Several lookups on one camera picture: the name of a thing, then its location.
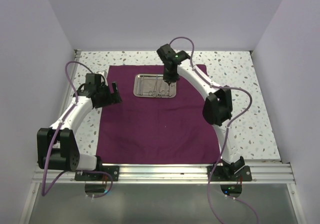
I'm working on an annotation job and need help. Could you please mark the stainless steel instrument tray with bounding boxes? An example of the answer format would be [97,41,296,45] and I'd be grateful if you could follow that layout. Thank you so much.
[133,73,177,99]

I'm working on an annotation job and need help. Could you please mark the purple surgical drape cloth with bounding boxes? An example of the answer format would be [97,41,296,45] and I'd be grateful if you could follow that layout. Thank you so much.
[96,65,220,165]

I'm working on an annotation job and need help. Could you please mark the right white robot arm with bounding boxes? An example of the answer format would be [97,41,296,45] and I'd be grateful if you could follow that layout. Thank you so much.
[157,48,248,181]

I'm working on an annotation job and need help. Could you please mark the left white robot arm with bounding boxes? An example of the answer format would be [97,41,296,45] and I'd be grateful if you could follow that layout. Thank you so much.
[37,82,122,181]

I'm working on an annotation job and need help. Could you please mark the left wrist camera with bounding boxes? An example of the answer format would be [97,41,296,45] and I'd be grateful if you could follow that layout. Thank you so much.
[84,73,106,91]

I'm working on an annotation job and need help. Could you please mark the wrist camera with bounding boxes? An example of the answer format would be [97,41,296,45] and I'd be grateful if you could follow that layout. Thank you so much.
[84,73,106,91]
[156,43,176,62]

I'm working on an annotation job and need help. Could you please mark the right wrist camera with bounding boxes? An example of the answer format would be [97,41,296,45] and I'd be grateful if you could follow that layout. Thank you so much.
[156,43,176,62]

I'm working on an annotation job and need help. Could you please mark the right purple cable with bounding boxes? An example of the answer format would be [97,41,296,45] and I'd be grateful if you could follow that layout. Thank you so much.
[168,36,260,224]

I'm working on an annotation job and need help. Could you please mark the purple cable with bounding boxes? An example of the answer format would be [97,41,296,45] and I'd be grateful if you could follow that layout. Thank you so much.
[41,61,113,200]
[168,36,260,224]

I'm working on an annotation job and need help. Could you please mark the aluminium left side rail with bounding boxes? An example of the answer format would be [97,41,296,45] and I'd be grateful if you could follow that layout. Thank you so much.
[65,49,82,104]

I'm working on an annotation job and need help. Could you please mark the aluminium rail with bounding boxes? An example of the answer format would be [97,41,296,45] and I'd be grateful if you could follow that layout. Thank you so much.
[32,161,296,185]
[65,49,82,104]

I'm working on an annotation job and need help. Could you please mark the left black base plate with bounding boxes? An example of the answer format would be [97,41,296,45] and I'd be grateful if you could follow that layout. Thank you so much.
[74,165,120,182]

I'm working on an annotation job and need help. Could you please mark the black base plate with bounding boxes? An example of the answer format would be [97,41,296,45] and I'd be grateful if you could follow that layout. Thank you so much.
[210,165,253,182]
[74,165,120,182]

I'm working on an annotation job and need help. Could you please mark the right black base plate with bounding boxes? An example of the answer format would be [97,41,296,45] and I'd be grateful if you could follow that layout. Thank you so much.
[210,165,253,182]

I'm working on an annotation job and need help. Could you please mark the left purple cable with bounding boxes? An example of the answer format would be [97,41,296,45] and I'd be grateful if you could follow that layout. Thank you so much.
[41,61,113,200]

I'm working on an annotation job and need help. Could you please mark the aluminium front rail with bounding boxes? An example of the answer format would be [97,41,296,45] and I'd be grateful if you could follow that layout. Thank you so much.
[32,161,296,185]

